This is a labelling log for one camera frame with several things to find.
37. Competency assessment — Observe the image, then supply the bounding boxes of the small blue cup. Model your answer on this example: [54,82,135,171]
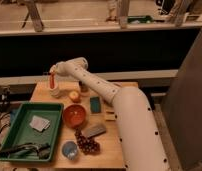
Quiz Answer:
[62,141,78,160]

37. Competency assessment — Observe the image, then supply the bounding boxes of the dark tools in tray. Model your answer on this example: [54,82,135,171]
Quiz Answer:
[0,143,50,159]

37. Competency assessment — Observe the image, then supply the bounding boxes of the grey rectangular block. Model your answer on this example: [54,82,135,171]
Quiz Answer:
[83,124,106,138]

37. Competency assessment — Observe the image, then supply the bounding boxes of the white paper cup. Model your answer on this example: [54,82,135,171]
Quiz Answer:
[49,84,61,98]

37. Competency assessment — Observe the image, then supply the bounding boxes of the black cables at left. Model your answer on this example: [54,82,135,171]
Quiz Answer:
[0,87,12,148]

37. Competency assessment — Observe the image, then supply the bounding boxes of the orange bowl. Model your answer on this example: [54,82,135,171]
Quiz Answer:
[62,104,86,128]

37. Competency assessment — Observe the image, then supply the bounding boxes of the grey panel at right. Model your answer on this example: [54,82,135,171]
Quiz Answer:
[161,29,202,171]

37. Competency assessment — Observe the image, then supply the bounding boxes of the small wooden block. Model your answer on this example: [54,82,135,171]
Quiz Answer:
[104,111,115,121]

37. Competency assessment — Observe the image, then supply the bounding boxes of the white folded cloth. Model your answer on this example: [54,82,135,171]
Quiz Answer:
[30,115,50,132]

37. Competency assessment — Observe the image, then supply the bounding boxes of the bunch of dark grapes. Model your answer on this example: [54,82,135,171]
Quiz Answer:
[75,130,100,155]

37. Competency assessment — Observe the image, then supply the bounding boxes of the green sponge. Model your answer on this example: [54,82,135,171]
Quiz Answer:
[90,97,101,113]

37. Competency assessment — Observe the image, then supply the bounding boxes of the green plastic tray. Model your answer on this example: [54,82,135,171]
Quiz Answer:
[0,101,65,163]

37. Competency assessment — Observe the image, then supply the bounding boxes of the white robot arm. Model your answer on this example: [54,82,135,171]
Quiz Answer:
[50,57,171,171]

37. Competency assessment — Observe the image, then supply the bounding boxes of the yellow apple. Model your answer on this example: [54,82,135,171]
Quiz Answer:
[69,91,81,103]

